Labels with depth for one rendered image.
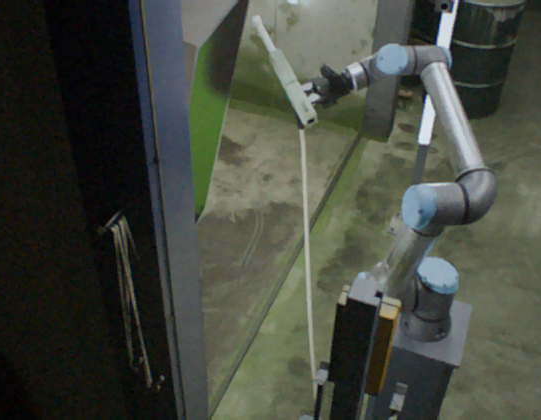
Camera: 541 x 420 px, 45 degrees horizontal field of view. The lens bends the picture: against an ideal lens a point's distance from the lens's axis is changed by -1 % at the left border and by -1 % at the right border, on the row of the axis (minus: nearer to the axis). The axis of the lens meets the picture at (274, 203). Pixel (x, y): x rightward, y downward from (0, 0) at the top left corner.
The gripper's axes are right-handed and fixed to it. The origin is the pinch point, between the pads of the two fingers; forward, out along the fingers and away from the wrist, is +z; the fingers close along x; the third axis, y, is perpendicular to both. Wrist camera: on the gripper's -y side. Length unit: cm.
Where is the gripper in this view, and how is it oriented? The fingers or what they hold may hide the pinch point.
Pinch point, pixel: (294, 99)
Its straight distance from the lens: 221.8
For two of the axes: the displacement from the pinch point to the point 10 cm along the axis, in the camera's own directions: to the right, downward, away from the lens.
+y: 1.0, 4.4, 8.9
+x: -4.0, -8.0, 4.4
